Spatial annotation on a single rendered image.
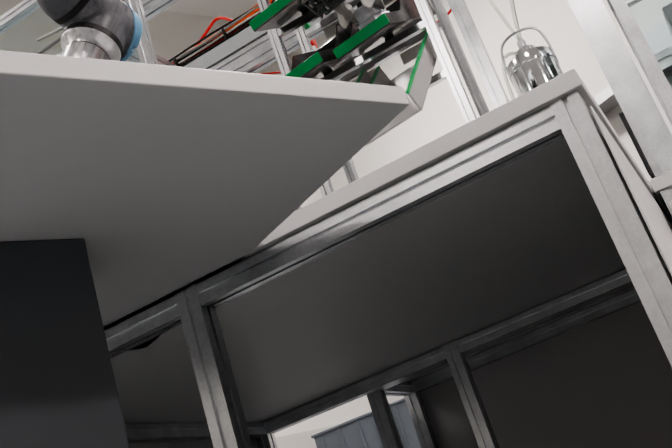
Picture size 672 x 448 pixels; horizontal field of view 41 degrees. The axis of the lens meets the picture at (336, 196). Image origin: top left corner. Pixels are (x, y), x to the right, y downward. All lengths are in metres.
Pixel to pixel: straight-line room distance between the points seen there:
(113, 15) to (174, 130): 0.74
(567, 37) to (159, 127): 5.18
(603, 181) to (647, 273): 0.14
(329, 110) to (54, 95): 0.35
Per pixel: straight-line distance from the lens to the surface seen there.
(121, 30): 1.79
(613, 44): 2.82
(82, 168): 1.11
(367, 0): 1.71
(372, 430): 3.70
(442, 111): 6.82
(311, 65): 1.75
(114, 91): 0.98
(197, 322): 1.56
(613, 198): 1.32
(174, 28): 8.05
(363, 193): 1.43
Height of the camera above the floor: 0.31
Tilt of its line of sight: 22 degrees up
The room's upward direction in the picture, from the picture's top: 19 degrees counter-clockwise
